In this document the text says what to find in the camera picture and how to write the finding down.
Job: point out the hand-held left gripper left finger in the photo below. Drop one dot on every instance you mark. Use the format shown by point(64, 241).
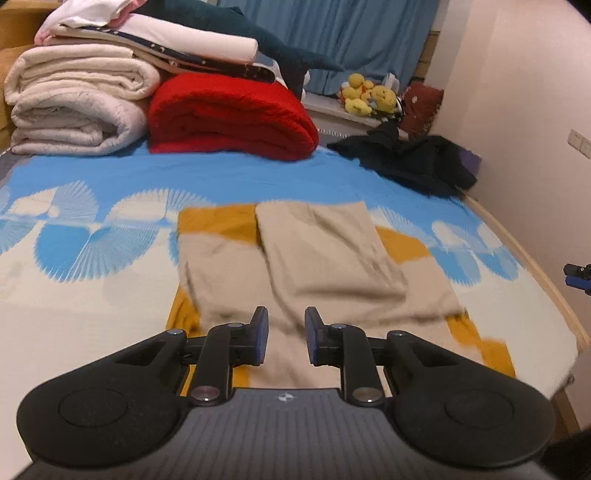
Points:
point(263, 337)

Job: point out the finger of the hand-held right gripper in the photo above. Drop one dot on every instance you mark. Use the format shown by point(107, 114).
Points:
point(579, 280)

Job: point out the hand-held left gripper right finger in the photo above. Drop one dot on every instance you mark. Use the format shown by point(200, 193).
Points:
point(310, 337)

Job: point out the beige and yellow jacket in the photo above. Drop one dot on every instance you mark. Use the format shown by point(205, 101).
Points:
point(323, 258)

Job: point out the black clothes pile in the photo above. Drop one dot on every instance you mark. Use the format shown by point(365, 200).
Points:
point(415, 157)

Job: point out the purple bag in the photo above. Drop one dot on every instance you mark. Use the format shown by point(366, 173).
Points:
point(471, 161)

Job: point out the red folded blanket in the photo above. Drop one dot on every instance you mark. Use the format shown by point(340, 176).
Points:
point(221, 115)

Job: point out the white window sill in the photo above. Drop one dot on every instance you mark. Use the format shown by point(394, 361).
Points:
point(332, 110)

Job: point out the dark red printed cushion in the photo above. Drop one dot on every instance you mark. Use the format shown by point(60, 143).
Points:
point(422, 108)

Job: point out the yellow plush toy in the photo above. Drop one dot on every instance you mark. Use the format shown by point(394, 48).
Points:
point(383, 98)
point(356, 97)

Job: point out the white fleece folded blanket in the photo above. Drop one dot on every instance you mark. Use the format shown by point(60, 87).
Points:
point(69, 124)

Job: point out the dark teal shark plush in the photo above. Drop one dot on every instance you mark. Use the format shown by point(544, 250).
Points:
point(277, 46)

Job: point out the white folded sheet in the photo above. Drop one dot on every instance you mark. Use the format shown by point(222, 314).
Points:
point(198, 41)

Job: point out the grey mattress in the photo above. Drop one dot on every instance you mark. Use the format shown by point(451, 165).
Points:
point(5, 168)

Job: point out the blue curtain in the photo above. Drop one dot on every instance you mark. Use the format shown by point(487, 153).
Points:
point(360, 32)

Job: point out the cream folded blanket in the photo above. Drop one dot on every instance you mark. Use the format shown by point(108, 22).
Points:
point(78, 74)

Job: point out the white and pink garment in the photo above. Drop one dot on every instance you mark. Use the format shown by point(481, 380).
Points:
point(87, 14)

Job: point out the white wall socket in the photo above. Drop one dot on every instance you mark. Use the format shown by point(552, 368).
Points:
point(581, 144)

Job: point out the wooden bed frame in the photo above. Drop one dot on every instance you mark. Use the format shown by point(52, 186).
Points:
point(18, 23)

